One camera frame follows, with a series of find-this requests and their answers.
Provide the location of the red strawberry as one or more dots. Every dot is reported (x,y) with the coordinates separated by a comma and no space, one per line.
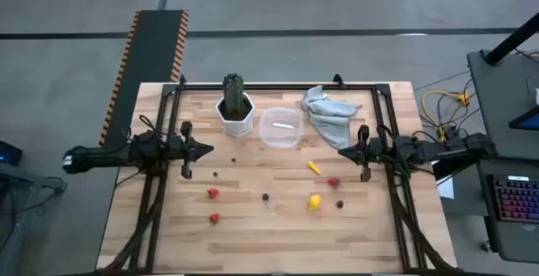
(215,218)
(333,182)
(213,192)

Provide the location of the yellow lemon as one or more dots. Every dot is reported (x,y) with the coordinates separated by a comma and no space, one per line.
(314,202)

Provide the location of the white paper sheet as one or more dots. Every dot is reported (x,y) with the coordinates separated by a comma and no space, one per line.
(447,188)

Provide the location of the black caster wheel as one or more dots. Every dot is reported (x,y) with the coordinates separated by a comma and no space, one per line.
(486,245)

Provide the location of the dark berry with stem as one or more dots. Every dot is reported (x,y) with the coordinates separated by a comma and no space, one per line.
(265,197)

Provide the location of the black blue-lit device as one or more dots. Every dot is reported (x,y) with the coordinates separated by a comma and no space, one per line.
(8,154)

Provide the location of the black aluminium table frame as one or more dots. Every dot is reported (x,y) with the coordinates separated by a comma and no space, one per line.
(273,86)

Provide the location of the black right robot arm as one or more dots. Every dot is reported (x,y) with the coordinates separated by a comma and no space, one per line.
(442,150)

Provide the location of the grey desk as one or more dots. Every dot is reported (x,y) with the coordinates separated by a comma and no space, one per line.
(501,95)

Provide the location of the clear plastic tupperware container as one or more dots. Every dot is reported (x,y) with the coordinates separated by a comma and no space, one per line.
(273,139)

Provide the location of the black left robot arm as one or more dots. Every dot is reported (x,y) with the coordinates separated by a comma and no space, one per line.
(105,155)

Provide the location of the green cactus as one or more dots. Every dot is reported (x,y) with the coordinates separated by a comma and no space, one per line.
(233,93)

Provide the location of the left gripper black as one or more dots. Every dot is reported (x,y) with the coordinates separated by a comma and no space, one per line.
(179,147)

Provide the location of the keyboard with red backlight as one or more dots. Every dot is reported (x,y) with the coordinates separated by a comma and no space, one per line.
(518,200)

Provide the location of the grey metal stand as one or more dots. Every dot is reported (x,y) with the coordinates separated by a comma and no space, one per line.
(25,178)

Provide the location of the black pole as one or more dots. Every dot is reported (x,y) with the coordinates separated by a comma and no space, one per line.
(509,40)

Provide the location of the grey cloth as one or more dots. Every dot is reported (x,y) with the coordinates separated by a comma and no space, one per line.
(330,118)

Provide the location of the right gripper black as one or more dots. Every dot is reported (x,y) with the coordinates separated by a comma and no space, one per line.
(379,150)

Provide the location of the black hazard-striped floor mat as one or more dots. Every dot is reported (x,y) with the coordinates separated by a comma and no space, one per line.
(151,49)

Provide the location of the white hexagonal plant pot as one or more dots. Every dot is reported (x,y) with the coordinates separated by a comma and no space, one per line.
(236,126)

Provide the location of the black stand base bar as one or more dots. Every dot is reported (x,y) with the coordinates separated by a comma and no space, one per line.
(450,167)

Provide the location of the tablet with blue screen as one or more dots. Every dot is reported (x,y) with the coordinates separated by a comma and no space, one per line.
(528,121)

